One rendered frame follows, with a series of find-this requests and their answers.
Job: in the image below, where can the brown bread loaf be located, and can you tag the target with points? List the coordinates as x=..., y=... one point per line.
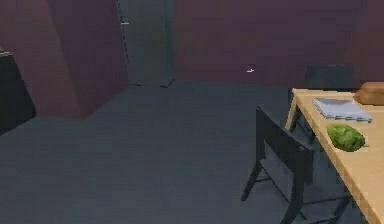
x=370, y=94

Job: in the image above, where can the grey room door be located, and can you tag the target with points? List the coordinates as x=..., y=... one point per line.
x=146, y=43

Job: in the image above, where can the green lettuce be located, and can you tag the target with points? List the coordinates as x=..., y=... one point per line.
x=346, y=137

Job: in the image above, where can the light wooden table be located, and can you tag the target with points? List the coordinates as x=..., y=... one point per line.
x=363, y=166

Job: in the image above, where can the black chair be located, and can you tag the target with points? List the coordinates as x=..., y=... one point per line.
x=328, y=76
x=286, y=146

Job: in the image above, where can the black cabinet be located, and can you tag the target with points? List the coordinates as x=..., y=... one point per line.
x=13, y=90

